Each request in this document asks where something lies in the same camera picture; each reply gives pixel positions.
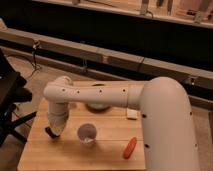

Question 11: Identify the green bowl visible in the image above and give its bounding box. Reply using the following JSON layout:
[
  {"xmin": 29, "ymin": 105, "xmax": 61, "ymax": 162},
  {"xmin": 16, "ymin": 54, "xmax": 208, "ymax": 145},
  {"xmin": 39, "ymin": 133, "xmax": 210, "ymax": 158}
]
[{"xmin": 86, "ymin": 83, "xmax": 110, "ymax": 111}]

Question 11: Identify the black office chair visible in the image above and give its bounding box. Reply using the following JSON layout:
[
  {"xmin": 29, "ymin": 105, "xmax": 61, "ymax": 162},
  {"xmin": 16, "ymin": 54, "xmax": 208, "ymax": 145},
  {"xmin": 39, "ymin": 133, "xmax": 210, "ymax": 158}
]
[{"xmin": 0, "ymin": 49, "xmax": 36, "ymax": 147}]

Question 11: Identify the white paper cup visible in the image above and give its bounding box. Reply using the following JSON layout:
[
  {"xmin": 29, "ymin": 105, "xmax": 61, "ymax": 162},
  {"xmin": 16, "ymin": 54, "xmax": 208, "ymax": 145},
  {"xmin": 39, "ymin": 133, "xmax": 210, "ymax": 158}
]
[{"xmin": 77, "ymin": 123, "xmax": 97, "ymax": 147}]

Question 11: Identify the small white block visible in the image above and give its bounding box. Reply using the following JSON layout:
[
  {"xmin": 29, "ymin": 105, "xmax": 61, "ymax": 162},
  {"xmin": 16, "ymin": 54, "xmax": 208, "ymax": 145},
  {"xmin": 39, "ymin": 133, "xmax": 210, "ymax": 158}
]
[{"xmin": 126, "ymin": 109, "xmax": 138, "ymax": 120}]

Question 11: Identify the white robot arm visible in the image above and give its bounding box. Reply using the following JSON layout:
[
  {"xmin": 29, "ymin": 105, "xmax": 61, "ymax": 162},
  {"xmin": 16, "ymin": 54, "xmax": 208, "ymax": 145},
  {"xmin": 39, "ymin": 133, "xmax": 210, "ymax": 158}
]
[{"xmin": 44, "ymin": 77, "xmax": 200, "ymax": 171}]

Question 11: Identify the orange carrot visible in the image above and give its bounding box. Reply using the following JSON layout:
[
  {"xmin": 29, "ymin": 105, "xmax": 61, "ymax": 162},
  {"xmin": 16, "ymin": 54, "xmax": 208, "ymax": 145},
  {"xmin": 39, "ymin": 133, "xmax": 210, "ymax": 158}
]
[{"xmin": 123, "ymin": 137, "xmax": 137, "ymax": 159}]

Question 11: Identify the black eraser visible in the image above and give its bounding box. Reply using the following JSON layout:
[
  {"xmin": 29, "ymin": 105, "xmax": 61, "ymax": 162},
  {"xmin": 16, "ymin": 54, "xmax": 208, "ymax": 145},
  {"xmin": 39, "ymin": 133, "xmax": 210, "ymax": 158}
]
[{"xmin": 45, "ymin": 127, "xmax": 58, "ymax": 138}]

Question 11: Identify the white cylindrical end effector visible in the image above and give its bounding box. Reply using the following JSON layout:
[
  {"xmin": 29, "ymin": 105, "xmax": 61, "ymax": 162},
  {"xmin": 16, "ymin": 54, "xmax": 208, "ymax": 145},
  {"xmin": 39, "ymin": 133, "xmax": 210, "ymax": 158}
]
[{"xmin": 48, "ymin": 115, "xmax": 69, "ymax": 136}]

